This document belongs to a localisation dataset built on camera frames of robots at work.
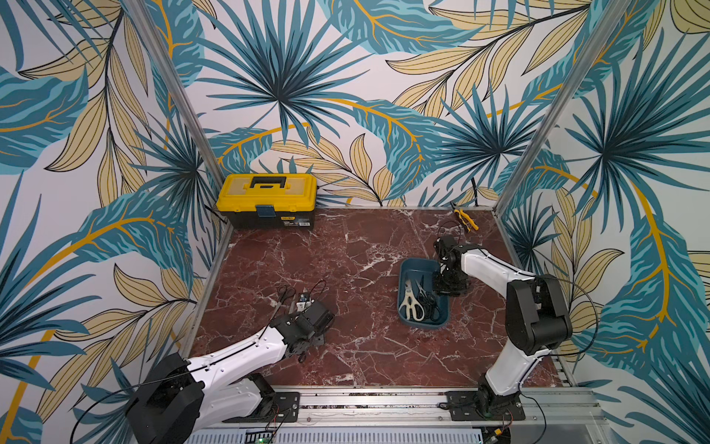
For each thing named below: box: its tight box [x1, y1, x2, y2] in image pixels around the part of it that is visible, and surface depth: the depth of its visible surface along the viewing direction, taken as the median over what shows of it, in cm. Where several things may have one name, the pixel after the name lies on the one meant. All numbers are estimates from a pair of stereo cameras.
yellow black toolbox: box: [216, 172, 318, 231], surface depth 103 cm
